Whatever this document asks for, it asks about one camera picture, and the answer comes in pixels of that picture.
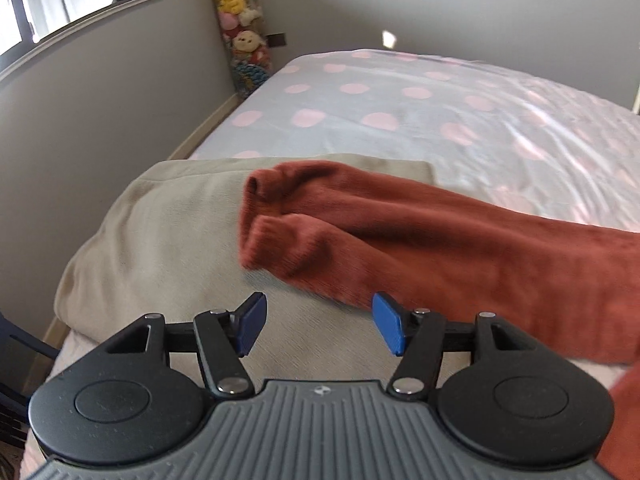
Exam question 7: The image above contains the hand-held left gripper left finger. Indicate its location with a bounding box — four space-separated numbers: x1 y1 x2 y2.
102 292 267 401

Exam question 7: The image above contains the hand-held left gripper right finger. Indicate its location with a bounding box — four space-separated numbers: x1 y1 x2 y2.
372 292 538 401

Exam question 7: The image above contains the rust fleece garment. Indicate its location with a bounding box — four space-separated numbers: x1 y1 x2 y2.
239 160 640 480

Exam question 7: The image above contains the beige folded fleece blanket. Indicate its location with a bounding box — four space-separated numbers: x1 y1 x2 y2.
54 152 481 386

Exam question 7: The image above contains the pink polka dot bed sheet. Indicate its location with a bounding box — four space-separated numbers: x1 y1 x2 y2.
22 49 640 471

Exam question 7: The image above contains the dark chair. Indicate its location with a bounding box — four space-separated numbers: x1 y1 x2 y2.
0 310 57 446

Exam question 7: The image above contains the column of plush toys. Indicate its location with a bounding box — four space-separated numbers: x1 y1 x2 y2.
207 0 275 98

